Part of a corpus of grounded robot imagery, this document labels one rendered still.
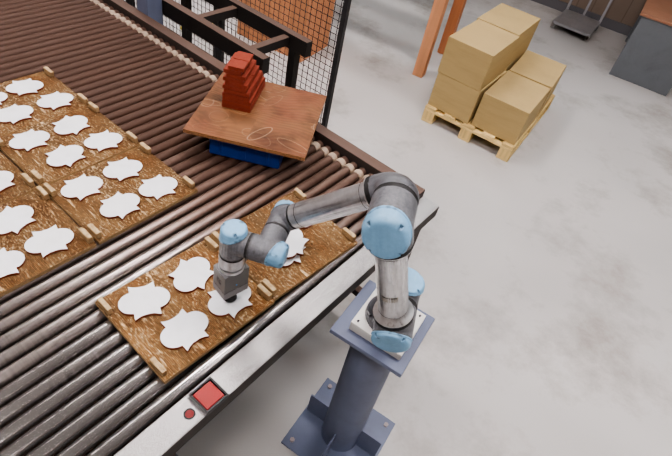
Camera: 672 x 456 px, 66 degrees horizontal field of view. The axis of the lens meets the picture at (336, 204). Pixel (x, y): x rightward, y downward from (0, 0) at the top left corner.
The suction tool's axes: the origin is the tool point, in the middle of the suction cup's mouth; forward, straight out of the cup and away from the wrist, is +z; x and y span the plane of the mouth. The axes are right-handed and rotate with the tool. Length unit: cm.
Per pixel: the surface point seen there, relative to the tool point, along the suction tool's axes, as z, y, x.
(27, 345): 4, 53, -19
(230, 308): 0.8, 1.9, 3.4
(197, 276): 0.8, 4.0, -12.9
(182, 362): 1.9, 22.2, 10.9
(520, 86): 52, -325, -82
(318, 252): 2.0, -37.0, -0.6
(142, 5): -4, -64, -192
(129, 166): 1, -1, -73
